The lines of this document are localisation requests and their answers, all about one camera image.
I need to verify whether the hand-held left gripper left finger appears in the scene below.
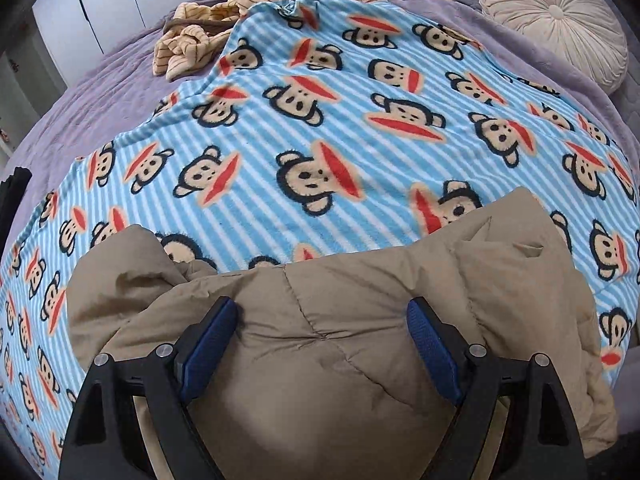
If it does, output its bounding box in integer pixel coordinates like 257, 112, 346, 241
57, 296, 238, 480

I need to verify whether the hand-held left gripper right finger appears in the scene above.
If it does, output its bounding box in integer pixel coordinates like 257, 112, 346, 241
406, 296, 586, 480

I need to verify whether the tan puffer jacket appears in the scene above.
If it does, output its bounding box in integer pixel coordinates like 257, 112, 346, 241
66, 186, 621, 480

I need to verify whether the blue striped monkey-print blanket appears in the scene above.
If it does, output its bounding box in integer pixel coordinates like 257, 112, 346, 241
0, 0, 640, 477

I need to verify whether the black cloth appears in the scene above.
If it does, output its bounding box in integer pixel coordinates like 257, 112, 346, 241
0, 167, 33, 253

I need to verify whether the purple bed cover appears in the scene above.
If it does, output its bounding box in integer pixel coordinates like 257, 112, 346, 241
0, 0, 640, 261

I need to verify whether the round pleated cream cushion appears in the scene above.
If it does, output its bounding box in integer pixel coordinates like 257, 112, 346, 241
479, 0, 629, 95

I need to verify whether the white wardrobe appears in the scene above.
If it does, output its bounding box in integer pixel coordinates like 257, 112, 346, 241
30, 0, 237, 88

